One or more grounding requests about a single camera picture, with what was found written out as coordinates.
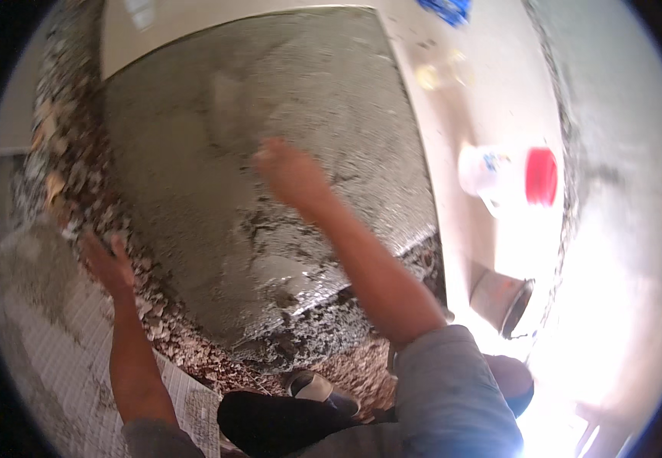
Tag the person's left hand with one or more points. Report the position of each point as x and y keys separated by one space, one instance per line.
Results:
x=112 y=273

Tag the person's right hand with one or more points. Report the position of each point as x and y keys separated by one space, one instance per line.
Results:
x=294 y=177

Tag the person's left fingers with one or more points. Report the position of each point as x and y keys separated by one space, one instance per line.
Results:
x=91 y=249

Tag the person's right fingers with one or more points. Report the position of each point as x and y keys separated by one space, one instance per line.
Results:
x=271 y=153

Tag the grey wet mortar bed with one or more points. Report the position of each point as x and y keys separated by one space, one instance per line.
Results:
x=211 y=189

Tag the strip of broken stone rubble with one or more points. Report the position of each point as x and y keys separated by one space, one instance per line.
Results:
x=73 y=172

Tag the white woven sack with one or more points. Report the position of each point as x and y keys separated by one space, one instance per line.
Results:
x=62 y=355

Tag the blue plastic bag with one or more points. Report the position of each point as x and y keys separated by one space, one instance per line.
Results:
x=448 y=8

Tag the white tub with red lid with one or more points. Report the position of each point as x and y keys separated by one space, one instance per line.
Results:
x=505 y=177

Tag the person's legs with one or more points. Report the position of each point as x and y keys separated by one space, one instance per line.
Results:
x=262 y=423

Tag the metal bucket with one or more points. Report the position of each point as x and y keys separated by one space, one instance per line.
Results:
x=494 y=300

